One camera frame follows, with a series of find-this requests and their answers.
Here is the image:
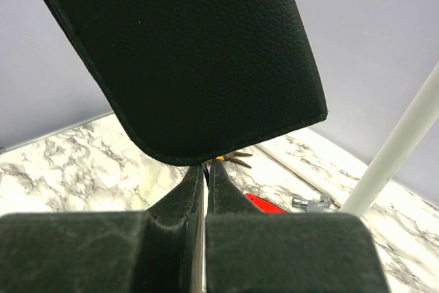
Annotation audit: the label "white PVC pipe frame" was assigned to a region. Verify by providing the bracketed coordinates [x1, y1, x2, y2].
[340, 66, 438, 217]

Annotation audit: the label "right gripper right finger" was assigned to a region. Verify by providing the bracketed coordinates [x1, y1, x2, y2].
[205, 161, 389, 292]

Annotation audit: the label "yellow handled pliers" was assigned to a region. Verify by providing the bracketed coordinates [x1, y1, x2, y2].
[215, 151, 252, 169]

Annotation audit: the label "black fabric tool case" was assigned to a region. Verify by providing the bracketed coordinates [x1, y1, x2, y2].
[44, 0, 328, 166]

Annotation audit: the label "red utility knife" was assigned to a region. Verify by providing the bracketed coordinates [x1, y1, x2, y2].
[245, 193, 287, 213]

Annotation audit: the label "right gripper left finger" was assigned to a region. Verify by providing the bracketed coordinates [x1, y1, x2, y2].
[1, 166, 204, 292]

